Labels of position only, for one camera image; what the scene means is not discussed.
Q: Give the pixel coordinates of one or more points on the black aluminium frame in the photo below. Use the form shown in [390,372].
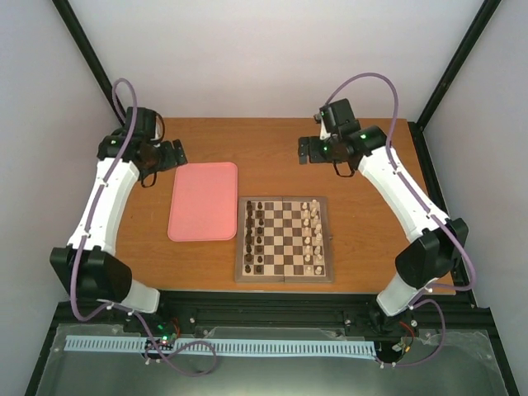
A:
[260,310]

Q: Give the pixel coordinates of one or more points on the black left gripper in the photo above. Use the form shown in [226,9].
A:
[171,160]

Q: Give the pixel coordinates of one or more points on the pink plastic tray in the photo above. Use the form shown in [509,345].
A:
[204,204]

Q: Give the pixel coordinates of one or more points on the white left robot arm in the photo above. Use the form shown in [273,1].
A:
[87,266]

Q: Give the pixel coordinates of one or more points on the wooden chess board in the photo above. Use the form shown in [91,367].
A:
[282,241]

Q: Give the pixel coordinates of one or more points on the light blue cable duct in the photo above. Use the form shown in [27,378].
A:
[224,347]

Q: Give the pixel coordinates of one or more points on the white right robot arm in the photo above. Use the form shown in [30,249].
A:
[434,239]

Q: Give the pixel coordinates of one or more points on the row of white chess pieces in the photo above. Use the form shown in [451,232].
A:
[312,233]

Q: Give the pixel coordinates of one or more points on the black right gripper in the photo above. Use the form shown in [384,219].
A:
[313,153]

